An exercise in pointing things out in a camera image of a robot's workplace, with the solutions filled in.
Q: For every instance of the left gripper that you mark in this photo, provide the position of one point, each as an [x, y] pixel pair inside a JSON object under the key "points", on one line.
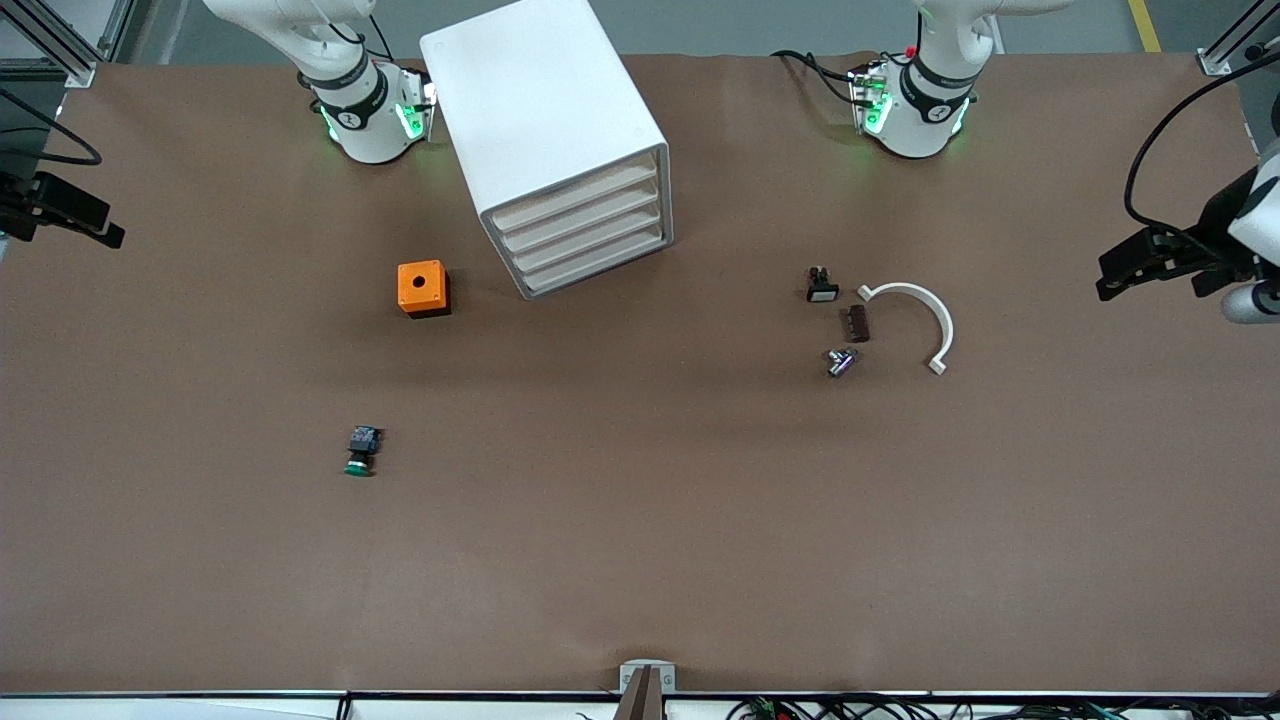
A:
{"points": [[1216, 227]]}

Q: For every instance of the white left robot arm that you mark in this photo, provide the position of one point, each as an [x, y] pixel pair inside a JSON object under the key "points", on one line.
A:
{"points": [[915, 135]]}

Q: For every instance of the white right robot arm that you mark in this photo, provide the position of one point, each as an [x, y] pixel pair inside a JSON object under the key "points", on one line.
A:
{"points": [[370, 130]]}

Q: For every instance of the green mushroom push button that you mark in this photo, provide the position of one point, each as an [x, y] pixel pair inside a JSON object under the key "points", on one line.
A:
{"points": [[362, 440]]}

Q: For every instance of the orange box with hole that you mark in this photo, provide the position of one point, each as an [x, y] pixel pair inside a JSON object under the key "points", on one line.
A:
{"points": [[412, 297]]}

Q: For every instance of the brown terminal block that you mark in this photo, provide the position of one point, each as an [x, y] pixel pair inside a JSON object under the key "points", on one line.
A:
{"points": [[858, 325]]}

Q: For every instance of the small silver purple part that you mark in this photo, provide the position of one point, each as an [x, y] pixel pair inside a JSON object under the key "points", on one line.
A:
{"points": [[840, 363]]}

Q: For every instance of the brown table cover mat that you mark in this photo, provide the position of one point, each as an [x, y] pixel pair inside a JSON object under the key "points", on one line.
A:
{"points": [[640, 500]]}

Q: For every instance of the brown upright bar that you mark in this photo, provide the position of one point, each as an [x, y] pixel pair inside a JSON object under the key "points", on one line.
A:
{"points": [[642, 700]]}

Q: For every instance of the aluminium frame profile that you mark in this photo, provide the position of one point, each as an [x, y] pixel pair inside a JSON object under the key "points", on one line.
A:
{"points": [[1215, 62], [60, 55]]}

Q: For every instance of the white curved plastic bracket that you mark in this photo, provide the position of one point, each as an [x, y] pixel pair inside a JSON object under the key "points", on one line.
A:
{"points": [[905, 289]]}

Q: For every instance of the small black push switch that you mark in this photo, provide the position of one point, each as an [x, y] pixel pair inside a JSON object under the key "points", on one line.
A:
{"points": [[822, 290]]}

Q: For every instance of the grey metal bracket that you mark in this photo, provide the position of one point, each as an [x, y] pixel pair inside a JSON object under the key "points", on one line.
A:
{"points": [[627, 672]]}

